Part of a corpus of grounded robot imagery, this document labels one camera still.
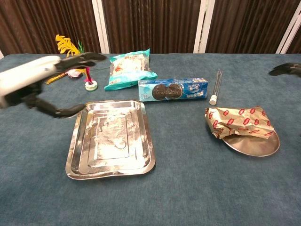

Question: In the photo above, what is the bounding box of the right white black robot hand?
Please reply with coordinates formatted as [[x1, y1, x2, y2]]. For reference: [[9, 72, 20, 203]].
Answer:
[[269, 62, 301, 78]]

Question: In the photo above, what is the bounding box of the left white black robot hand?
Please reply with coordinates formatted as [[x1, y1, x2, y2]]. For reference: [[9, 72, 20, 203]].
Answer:
[[0, 52, 107, 118]]

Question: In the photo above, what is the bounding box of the gold red snack bag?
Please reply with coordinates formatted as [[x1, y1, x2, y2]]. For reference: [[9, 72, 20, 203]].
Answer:
[[204, 105, 275, 139]]

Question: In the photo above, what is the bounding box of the blue cookie box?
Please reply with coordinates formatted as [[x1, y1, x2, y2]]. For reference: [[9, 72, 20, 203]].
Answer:
[[138, 78, 209, 102]]

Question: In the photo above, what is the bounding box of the dark brown partition panel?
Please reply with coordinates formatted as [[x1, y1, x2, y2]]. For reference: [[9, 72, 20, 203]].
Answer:
[[285, 21, 301, 54], [206, 0, 295, 54], [101, 0, 202, 54], [0, 0, 102, 57]]

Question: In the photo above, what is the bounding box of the yellow rectangular box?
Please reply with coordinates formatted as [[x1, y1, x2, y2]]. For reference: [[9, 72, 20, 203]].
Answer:
[[45, 71, 69, 85]]

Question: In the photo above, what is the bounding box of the pink artificial flower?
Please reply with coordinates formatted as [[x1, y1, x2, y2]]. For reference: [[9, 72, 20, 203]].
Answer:
[[67, 66, 111, 79]]

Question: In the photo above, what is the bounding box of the colourful feather shuttlecock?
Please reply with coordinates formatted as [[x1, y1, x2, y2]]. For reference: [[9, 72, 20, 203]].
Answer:
[[55, 34, 98, 91]]

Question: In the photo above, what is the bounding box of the glass test tube white cap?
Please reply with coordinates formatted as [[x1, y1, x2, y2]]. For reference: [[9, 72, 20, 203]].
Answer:
[[209, 68, 223, 105]]

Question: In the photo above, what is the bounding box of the round stainless steel plate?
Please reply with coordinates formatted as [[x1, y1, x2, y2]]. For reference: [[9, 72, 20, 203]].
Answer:
[[206, 110, 281, 158]]

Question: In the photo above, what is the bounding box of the teal white snack bag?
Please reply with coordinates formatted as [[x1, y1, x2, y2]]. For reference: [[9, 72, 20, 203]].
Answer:
[[103, 48, 158, 91]]

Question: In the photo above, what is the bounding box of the rectangular stainless steel tray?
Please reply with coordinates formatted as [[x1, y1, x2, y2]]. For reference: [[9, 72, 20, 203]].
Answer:
[[65, 99, 157, 181]]

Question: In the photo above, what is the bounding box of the blue felt table mat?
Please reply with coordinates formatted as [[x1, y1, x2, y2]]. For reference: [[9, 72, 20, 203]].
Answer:
[[0, 53, 301, 226]]

